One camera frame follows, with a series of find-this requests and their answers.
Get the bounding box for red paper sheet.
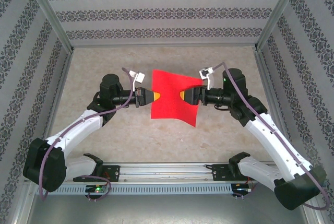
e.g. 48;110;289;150
150;69;201;127

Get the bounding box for grey sheet metal tray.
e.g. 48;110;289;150
26;194;319;224

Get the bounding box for controller board with green light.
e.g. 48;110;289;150
85;185;108;194

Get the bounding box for controller board with white plug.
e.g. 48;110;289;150
233;183;254;193

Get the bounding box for aluminium frame cross beam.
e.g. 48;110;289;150
70;41;259;49

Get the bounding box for aluminium side floor rail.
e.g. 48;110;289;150
43;50;75;141
254;49;290;141

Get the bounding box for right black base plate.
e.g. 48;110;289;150
212;163;240;182

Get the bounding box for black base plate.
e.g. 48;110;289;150
212;163;240;182
73;165;121;182

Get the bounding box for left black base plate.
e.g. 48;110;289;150
73;165;121;182

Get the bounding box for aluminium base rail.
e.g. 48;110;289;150
62;161;277;183

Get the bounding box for grey slotted cable duct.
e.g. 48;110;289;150
52;184;233;195

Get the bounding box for aluminium frame post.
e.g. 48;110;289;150
22;0;75;52
254;0;306;52

